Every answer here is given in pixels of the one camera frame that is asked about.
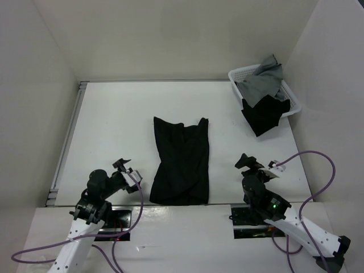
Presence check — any black pleated skirt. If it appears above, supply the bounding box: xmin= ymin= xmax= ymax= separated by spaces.
xmin=149 ymin=117 xmax=209 ymax=206

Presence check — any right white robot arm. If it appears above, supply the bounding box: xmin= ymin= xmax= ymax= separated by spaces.
xmin=235 ymin=153 xmax=351 ymax=272

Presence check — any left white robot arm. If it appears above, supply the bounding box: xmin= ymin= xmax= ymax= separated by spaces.
xmin=49 ymin=159 xmax=142 ymax=272

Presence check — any black skirt in basket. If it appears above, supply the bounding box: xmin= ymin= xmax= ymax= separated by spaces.
xmin=241 ymin=95 xmax=291 ymax=137

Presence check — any grey skirt in basket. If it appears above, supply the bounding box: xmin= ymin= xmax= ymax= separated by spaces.
xmin=235 ymin=55 xmax=285 ymax=107

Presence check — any white plastic basket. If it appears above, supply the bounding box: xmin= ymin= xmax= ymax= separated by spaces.
xmin=227 ymin=64 xmax=302 ymax=118

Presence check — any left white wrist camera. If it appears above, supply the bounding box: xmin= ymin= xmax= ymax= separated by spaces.
xmin=123 ymin=168 xmax=142 ymax=185

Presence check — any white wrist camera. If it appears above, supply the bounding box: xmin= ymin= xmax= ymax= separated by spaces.
xmin=260 ymin=160 xmax=286 ymax=179
xmin=123 ymin=168 xmax=142 ymax=185

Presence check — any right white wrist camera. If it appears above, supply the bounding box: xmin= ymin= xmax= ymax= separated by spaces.
xmin=260 ymin=160 xmax=286 ymax=179

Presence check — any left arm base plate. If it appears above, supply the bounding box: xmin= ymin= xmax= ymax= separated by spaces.
xmin=98 ymin=206 xmax=132 ymax=235

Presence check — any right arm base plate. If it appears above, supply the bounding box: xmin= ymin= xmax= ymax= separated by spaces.
xmin=229 ymin=205 xmax=285 ymax=239

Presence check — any aluminium table edge rail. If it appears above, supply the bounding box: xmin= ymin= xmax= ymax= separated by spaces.
xmin=45 ymin=81 xmax=88 ymax=207

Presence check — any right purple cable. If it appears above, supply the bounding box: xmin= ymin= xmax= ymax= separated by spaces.
xmin=271 ymin=150 xmax=337 ymax=273

